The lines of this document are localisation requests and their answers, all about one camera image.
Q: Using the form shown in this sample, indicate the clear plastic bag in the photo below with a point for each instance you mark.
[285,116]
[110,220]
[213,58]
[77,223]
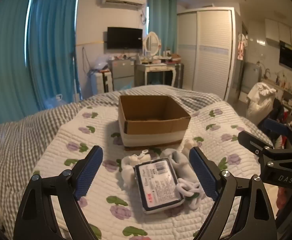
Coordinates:
[101,62]

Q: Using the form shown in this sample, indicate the cluttered shelf unit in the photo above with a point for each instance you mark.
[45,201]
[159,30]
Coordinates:
[289,97]

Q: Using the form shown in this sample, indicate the wide blue curtain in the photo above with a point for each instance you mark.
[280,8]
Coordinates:
[3,67]

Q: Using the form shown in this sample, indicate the white vanity table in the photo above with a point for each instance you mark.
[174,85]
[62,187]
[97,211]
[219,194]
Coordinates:
[156,68]

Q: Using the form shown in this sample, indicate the grey mini fridge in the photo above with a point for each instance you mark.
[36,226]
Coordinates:
[122,75]

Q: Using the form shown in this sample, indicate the small cream sock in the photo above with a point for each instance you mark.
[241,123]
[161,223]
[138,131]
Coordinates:
[189,145]

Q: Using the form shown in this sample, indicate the white fluffy sock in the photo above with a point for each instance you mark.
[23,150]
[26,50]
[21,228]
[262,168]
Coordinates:
[129,170]

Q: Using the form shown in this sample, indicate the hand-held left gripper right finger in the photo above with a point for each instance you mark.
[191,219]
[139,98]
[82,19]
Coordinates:
[203,175]

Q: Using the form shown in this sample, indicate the white drawer cart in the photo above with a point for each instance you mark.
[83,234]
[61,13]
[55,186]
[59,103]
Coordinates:
[101,81]

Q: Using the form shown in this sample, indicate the navy packaged cloth with label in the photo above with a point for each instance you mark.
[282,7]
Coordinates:
[158,182]

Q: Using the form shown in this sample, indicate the black wall television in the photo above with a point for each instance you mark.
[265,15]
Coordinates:
[124,38]

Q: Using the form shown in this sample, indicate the hanging red white garment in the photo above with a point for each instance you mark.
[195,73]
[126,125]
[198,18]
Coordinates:
[241,47]

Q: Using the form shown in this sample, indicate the white sliding door wardrobe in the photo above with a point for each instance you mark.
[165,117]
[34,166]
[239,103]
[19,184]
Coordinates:
[208,55]

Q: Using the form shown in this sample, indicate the white laundry pile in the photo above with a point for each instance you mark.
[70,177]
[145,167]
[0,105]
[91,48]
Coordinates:
[259,102]

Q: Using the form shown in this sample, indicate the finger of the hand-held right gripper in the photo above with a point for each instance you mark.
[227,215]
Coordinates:
[275,127]
[250,142]

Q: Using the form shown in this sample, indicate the grey white sock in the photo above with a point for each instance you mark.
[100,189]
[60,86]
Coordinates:
[183,166]

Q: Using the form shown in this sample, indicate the red patterned clothing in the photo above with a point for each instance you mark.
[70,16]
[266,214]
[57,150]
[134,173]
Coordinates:
[284,195]

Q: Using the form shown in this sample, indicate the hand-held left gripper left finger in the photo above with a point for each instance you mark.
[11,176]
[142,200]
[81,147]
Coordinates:
[89,170]

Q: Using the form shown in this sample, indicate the oval white vanity mirror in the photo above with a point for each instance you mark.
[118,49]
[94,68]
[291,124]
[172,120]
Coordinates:
[152,43]

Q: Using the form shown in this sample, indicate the narrow teal curtain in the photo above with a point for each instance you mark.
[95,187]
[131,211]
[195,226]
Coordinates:
[161,22]

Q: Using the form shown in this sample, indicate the white kitchen wall cabinets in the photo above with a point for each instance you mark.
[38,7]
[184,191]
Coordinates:
[283,32]

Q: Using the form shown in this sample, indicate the grey washing machine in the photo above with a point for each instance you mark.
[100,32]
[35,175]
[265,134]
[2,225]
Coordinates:
[251,77]

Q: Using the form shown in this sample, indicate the clear water jug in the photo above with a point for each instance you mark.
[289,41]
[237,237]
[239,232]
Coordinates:
[56,100]

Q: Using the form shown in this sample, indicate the cardboard box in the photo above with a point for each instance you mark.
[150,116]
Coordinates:
[158,132]

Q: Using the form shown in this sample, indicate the white floral quilt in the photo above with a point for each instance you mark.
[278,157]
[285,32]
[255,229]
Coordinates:
[116,217]

